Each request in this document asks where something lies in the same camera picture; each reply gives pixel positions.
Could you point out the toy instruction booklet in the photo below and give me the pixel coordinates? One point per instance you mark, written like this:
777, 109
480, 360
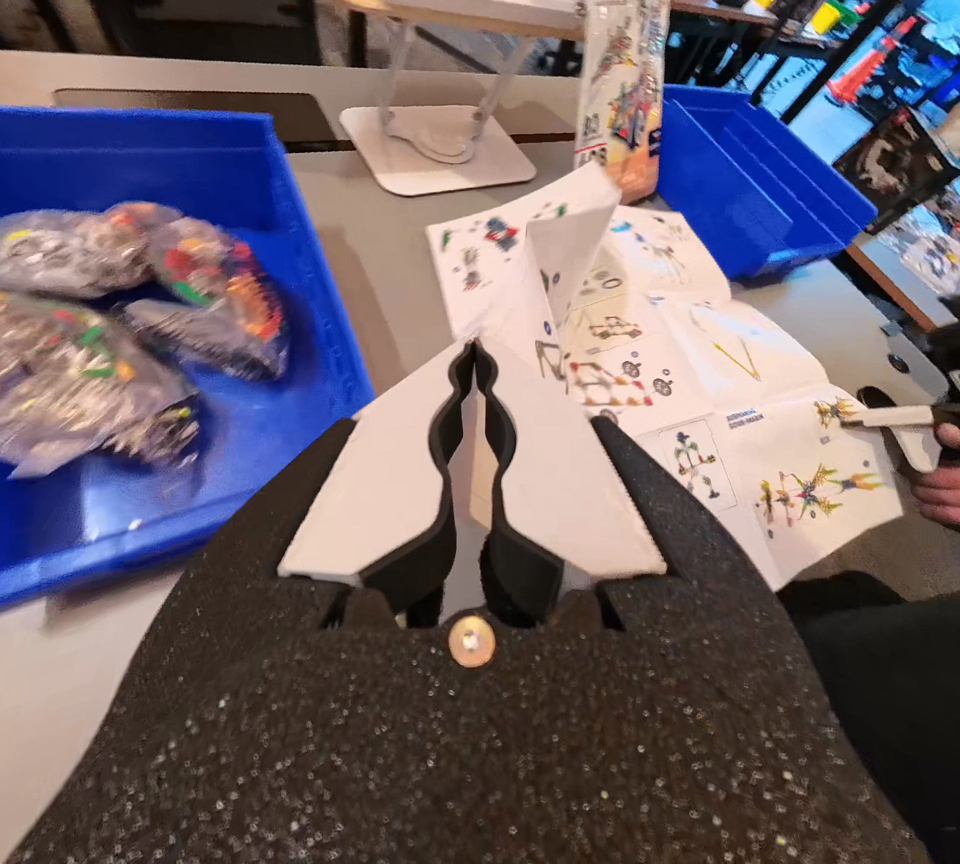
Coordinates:
675, 369

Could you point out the black pole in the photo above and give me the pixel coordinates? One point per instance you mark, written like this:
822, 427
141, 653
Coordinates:
862, 16

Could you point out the person's right hand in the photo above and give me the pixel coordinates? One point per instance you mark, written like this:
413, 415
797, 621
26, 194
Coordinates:
945, 496

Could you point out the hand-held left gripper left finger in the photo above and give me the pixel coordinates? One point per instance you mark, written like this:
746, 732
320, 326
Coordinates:
367, 496

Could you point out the black printed box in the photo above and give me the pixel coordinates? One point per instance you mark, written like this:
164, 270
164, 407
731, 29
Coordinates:
892, 158

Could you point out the toy building set bag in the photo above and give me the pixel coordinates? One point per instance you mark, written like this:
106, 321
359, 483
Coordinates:
622, 53

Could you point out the brown work table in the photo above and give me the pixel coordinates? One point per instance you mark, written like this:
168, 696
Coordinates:
720, 5

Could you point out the orange traffic cone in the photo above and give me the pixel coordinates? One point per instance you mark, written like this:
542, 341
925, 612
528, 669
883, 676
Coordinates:
862, 65

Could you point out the white document stand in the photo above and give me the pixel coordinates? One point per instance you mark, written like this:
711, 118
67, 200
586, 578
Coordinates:
442, 151

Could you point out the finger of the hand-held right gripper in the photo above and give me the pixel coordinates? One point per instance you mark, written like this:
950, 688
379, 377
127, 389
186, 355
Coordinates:
892, 417

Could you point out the blue plastic bin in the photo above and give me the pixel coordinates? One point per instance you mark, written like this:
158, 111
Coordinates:
750, 188
225, 444

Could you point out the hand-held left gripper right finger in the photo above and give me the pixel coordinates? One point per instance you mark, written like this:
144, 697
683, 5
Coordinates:
577, 496

